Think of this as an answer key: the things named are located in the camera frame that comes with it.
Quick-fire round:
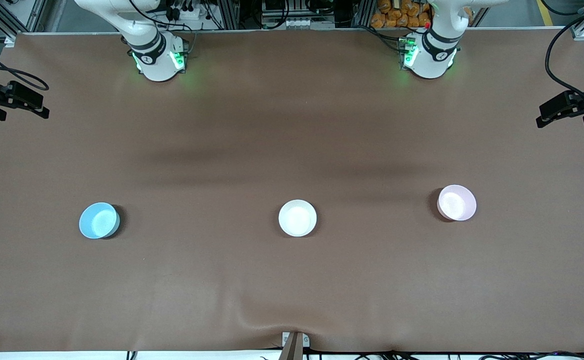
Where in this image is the brown table mat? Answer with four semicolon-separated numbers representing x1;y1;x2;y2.
0;27;584;354

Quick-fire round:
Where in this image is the aluminium frame post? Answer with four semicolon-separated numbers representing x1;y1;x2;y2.
217;0;241;30
352;0;376;28

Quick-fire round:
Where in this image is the white bowl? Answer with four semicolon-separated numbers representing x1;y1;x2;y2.
278;199;318;237

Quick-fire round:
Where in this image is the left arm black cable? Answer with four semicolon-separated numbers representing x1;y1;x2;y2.
545;4;584;108

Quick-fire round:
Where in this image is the white power strip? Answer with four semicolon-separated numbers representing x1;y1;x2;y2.
164;4;208;21
281;17;319;29

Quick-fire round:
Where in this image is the pink bowl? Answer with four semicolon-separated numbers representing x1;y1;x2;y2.
437;184;477;222

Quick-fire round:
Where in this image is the metal camera bracket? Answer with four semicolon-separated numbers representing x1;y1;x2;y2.
281;331;311;360

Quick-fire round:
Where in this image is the pile of orange objects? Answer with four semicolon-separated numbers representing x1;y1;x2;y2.
370;0;473;29

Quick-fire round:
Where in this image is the blue bowl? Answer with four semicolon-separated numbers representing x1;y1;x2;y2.
79;202;121;240

